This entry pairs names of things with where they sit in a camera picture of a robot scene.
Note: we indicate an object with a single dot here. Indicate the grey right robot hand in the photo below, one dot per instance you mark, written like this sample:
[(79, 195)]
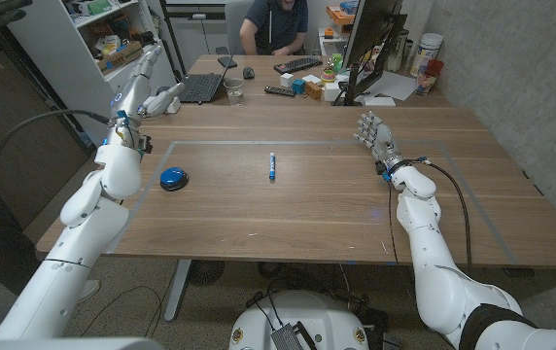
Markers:
[(382, 141)]

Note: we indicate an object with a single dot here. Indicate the blue push button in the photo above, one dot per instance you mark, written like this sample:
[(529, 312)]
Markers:
[(173, 177)]

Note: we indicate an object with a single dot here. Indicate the black computer monitor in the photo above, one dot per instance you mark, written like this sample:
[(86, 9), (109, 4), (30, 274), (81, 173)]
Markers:
[(368, 26), (356, 90)]

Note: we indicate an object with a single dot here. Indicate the blue marker pen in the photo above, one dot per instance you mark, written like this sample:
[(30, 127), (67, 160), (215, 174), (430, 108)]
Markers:
[(272, 167)]

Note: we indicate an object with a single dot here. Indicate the flat white box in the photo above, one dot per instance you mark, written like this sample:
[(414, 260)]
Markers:
[(379, 101)]

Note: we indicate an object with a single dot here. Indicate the green plastic object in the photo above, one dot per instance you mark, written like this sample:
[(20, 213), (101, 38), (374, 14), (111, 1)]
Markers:
[(337, 62)]

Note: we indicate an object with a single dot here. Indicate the small wooden box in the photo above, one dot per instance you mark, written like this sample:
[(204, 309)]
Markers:
[(314, 91)]

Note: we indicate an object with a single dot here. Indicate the small blue cube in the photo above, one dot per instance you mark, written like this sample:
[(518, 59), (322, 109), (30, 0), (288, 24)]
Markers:
[(299, 87)]

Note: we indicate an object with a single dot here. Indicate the black keyboard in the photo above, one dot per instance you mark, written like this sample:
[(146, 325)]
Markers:
[(298, 64)]

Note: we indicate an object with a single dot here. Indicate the grey table leg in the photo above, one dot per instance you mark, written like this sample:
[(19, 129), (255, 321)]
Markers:
[(178, 291)]

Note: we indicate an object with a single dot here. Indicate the red snack cup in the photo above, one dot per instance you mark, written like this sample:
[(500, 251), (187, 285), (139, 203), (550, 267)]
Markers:
[(427, 78)]

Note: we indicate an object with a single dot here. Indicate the small white cube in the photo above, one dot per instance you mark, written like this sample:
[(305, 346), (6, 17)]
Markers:
[(286, 80)]

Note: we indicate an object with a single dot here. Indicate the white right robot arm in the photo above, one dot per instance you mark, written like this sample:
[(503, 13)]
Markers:
[(433, 272)]

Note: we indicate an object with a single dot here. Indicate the cardboard box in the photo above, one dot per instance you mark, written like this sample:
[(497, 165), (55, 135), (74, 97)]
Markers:
[(121, 57)]

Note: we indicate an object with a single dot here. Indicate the white cylindrical canister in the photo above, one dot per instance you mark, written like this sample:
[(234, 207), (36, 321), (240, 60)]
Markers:
[(427, 51)]

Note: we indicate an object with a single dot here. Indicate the black smartphone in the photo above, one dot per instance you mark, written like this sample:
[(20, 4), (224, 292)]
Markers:
[(227, 61)]

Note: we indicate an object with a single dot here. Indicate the grey office chair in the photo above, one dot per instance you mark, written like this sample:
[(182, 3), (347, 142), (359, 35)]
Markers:
[(233, 14)]

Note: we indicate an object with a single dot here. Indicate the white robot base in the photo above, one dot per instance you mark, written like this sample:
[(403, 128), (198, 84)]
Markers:
[(317, 316)]

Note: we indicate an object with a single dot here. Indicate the white paper sheet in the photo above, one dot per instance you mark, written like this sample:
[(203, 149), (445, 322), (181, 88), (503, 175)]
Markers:
[(394, 86)]

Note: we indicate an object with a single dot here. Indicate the seated person in dark shirt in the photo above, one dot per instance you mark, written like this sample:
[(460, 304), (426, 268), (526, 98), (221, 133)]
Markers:
[(278, 24)]

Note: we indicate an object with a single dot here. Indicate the dark bottle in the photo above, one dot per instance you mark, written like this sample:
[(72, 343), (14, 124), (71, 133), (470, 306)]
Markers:
[(398, 51)]

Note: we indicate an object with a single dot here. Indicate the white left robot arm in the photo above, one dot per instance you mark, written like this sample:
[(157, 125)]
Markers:
[(88, 228)]

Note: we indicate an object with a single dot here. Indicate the black gloved hand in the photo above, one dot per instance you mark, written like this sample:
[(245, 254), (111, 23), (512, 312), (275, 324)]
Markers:
[(1, 10)]

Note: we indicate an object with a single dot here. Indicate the black computer mouse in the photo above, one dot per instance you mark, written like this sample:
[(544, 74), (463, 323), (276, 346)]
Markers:
[(248, 72)]

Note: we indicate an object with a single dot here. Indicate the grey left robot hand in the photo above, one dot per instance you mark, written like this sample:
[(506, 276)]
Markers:
[(134, 97)]

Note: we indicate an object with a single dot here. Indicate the black laptop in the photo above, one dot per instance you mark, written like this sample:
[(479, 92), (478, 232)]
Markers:
[(199, 87)]

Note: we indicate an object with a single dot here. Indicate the white square box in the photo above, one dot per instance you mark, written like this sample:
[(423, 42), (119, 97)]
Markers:
[(331, 92)]

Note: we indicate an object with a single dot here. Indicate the white shelf cabinet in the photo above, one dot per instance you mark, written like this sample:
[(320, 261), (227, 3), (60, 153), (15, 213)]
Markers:
[(59, 53)]

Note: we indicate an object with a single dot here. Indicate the orange box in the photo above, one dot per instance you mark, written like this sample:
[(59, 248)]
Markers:
[(338, 14)]

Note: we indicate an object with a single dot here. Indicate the clear drinking glass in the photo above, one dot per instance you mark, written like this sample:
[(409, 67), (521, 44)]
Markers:
[(234, 92)]

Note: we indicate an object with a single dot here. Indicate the white power strip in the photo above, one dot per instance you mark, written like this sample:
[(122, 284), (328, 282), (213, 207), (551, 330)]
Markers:
[(176, 106)]

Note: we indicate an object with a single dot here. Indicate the colourful stacking toy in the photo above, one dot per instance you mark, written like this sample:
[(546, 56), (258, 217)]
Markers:
[(328, 77)]

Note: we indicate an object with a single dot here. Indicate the black remote control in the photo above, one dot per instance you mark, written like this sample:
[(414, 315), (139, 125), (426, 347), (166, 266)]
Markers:
[(280, 91)]

